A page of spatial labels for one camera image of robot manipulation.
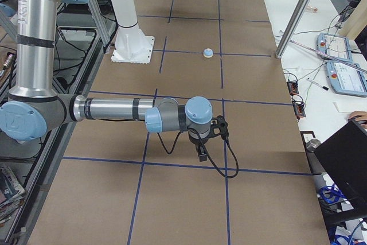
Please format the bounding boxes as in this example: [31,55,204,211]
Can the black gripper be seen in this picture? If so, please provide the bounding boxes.
[189,134,208,162]

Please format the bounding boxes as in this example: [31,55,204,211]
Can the blue white call bell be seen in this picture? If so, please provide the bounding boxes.
[203,48,213,59]

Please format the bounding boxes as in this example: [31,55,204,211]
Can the person hand on mouse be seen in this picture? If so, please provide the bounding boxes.
[348,111,367,128]

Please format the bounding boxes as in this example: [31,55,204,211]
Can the brown paper table cover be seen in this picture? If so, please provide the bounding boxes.
[28,0,329,244]

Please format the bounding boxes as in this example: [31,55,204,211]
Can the orange connector block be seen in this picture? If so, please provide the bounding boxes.
[287,81,299,96]

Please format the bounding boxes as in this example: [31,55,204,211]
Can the metal cup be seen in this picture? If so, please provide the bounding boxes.
[306,138,322,153]

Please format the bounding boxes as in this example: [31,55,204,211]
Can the black marker pen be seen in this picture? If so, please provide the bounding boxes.
[307,78,329,91]

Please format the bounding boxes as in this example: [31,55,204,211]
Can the black laptop lid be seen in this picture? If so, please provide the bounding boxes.
[314,120,366,208]

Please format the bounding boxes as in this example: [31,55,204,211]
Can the metal reacher grabber stick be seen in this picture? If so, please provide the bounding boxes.
[290,40,367,74]

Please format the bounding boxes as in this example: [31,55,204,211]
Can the lower teach pendant tablet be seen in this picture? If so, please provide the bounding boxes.
[326,61,366,97]

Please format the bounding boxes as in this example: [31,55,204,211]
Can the teach pendant tablet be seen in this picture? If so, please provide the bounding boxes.
[326,61,366,97]
[317,33,353,62]

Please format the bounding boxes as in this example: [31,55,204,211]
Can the upper teach pendant tablet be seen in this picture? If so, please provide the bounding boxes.
[317,33,353,62]

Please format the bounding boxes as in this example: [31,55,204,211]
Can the stack of books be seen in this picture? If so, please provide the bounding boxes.
[1,163,26,227]

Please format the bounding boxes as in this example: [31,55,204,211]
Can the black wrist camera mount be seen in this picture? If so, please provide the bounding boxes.
[208,115,229,141]

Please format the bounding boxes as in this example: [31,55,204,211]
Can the aluminium frame post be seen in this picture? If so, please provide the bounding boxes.
[275,0,310,59]

